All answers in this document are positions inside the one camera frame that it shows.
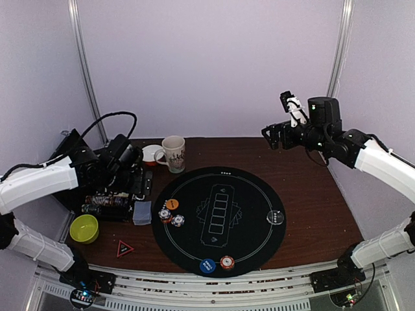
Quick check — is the white floral mug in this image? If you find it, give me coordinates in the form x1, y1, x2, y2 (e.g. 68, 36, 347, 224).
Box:
153, 135, 185, 174

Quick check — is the clear dealer button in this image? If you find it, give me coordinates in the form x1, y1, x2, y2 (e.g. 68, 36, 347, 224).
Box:
267, 210, 285, 225

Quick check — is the lime green bowl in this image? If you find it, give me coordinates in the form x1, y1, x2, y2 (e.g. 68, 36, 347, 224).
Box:
69, 214, 99, 244

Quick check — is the dark white poker chip stack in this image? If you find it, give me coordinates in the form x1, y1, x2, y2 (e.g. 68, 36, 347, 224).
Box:
171, 214, 185, 227

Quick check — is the blue white poker chip stack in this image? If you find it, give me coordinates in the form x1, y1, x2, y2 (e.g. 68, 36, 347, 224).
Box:
158, 208, 172, 224

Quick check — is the red black triangle token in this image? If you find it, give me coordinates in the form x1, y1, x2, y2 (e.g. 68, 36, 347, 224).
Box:
117, 240, 134, 258

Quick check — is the blue small blind button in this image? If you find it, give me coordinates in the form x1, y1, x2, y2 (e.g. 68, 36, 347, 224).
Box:
199, 259, 217, 275

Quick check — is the aluminium frame post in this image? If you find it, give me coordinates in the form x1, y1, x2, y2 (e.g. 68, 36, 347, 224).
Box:
326, 0, 355, 97
67, 0, 108, 142

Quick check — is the blue playing card deck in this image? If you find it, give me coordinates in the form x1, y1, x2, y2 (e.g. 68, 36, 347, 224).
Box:
132, 201, 152, 225

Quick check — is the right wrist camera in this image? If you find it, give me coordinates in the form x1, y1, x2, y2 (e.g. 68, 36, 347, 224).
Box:
279, 91, 309, 128

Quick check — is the left aluminium frame post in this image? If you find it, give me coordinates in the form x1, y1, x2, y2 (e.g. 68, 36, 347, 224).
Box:
67, 0, 108, 142

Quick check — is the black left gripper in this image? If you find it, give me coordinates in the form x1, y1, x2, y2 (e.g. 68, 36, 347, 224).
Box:
102, 167, 152, 195

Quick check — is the black poker chip case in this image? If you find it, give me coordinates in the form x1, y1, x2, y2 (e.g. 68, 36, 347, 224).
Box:
48, 128, 148, 223

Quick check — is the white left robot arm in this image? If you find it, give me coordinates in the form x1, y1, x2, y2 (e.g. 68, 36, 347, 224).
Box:
1, 134, 148, 288

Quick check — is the aluminium front rail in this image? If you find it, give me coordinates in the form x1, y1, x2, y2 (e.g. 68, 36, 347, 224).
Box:
32, 255, 396, 311

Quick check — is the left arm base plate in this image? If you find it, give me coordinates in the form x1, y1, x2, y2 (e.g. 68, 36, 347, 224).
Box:
59, 270, 116, 294

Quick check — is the white saucer orange base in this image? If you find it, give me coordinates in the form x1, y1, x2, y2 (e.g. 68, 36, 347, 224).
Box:
142, 144, 163, 167

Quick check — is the right aluminium frame post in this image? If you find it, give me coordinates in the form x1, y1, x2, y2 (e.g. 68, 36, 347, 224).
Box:
326, 0, 355, 97

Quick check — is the red poker chip stack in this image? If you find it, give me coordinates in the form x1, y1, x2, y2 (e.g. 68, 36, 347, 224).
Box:
220, 255, 235, 271

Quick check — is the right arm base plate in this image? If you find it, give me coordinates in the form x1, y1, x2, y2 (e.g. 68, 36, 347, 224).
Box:
310, 268, 366, 293

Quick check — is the round black poker mat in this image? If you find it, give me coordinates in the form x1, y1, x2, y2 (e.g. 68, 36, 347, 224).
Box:
152, 167, 287, 278

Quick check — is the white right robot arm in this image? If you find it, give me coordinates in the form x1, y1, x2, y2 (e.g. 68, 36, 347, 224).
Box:
261, 91, 414, 286

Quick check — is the orange big blind button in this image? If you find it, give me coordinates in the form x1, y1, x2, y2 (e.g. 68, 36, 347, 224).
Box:
165, 198, 179, 211

